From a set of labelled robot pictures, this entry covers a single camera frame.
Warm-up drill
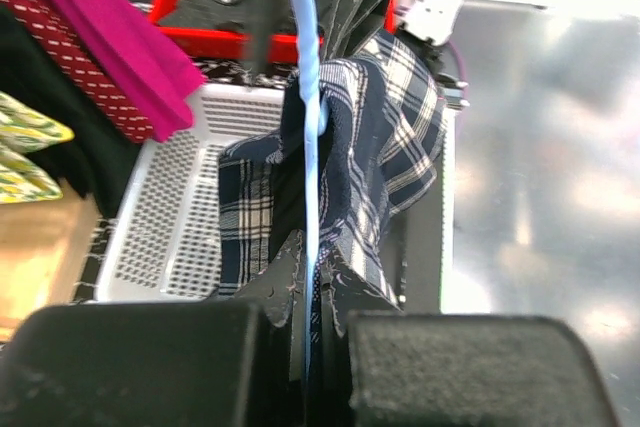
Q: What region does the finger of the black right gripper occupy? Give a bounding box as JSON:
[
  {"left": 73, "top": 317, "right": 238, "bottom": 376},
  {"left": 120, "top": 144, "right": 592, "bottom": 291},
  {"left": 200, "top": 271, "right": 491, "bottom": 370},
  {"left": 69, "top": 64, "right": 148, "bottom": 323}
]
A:
[{"left": 319, "top": 0, "right": 401, "bottom": 61}]

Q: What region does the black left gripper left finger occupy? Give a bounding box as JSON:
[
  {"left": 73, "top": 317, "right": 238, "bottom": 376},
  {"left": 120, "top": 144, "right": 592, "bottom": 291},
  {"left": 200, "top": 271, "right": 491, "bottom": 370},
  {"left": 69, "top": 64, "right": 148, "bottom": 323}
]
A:
[{"left": 0, "top": 229, "right": 307, "bottom": 427}]

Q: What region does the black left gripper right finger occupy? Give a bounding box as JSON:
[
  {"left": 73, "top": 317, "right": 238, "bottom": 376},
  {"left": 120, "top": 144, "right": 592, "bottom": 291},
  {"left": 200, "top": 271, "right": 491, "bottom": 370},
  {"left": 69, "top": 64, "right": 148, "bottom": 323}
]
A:
[{"left": 312, "top": 241, "right": 621, "bottom": 427}]

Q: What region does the light blue wire hanger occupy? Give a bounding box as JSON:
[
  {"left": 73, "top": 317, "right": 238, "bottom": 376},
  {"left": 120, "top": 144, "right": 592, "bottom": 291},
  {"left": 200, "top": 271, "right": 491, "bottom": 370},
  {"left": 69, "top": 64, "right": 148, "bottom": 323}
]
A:
[{"left": 291, "top": 0, "right": 328, "bottom": 380}]

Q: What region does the navy plaid skirt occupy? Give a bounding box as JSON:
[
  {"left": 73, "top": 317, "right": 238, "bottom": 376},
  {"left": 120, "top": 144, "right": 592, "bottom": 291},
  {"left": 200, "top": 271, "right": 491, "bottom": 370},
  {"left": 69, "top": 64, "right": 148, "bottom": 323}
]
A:
[{"left": 218, "top": 30, "right": 446, "bottom": 303}]

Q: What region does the black skirt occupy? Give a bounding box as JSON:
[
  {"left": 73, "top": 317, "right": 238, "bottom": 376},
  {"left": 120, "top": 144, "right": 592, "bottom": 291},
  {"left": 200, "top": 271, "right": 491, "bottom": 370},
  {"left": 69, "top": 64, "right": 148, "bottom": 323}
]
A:
[{"left": 1, "top": 7, "right": 139, "bottom": 218}]

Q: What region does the lemon print skirt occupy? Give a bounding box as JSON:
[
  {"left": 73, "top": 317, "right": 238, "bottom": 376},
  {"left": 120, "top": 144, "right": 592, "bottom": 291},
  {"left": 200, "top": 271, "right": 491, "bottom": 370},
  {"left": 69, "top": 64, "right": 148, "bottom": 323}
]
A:
[{"left": 1, "top": 92, "right": 74, "bottom": 204}]

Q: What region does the magenta skirt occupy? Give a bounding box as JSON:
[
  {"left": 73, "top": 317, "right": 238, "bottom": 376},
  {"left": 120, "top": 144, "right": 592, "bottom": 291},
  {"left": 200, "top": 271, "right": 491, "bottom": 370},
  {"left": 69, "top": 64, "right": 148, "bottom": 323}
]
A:
[{"left": 48, "top": 0, "right": 204, "bottom": 141}]

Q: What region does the red polka dot skirt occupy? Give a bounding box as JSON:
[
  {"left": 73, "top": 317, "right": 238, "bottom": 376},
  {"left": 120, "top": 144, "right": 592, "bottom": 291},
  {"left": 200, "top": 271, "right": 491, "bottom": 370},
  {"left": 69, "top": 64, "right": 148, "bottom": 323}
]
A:
[{"left": 1, "top": 0, "right": 153, "bottom": 143}]

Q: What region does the white perforated plastic basket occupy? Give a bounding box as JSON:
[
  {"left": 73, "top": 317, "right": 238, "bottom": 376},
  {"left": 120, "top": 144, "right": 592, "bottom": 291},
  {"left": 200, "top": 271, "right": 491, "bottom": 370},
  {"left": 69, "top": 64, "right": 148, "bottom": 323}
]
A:
[{"left": 94, "top": 83, "right": 455, "bottom": 313}]

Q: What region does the red plastic crate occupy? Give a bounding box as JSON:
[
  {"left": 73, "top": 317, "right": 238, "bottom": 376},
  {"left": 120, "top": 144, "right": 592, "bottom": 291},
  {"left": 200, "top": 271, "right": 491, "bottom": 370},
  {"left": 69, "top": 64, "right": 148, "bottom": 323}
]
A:
[{"left": 148, "top": 0, "right": 401, "bottom": 64}]

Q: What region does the wooden clothes rack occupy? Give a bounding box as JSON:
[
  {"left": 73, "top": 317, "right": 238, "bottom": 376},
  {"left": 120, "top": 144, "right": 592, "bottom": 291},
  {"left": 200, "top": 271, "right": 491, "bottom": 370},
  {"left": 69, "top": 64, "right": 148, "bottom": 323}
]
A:
[{"left": 1, "top": 192, "right": 99, "bottom": 342}]

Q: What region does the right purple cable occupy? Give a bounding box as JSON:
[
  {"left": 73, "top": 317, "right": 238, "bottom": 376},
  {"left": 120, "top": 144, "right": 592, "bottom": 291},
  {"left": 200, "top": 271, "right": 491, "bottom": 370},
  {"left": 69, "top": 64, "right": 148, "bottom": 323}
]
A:
[{"left": 447, "top": 39, "right": 469, "bottom": 88}]

